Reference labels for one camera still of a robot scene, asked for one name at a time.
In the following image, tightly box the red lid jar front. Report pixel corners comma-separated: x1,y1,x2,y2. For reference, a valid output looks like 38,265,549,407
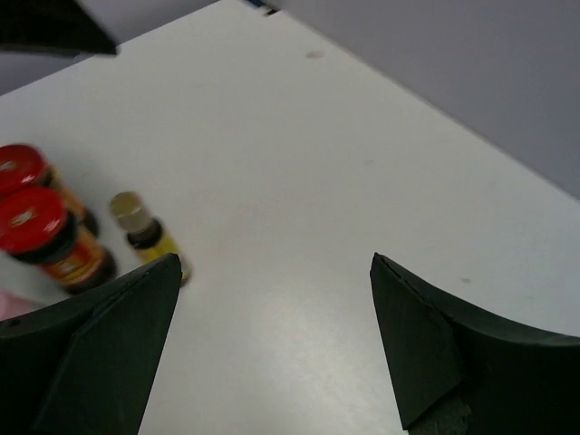
1,187,117,295

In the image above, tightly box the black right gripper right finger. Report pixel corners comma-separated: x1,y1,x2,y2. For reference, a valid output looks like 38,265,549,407
370,254,579,434

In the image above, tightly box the left blue table label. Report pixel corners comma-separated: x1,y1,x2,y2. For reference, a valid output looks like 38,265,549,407
246,0,279,16

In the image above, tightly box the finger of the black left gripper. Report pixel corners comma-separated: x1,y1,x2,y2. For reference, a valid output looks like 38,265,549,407
1,0,118,58

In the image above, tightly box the small yellow label bottle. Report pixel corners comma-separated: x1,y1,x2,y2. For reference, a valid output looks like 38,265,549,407
110,191,193,286

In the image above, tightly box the red lid jar rear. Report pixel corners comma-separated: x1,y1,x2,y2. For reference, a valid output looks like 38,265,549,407
1,143,100,237

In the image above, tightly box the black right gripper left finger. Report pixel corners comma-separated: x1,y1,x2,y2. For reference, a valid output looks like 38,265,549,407
1,254,181,435

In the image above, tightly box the red lid jar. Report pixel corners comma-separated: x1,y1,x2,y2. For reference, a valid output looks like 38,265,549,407
1,143,100,237
1,187,117,295

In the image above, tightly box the pink cap spice shaker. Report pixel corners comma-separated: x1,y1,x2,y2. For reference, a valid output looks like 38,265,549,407
0,291,34,321

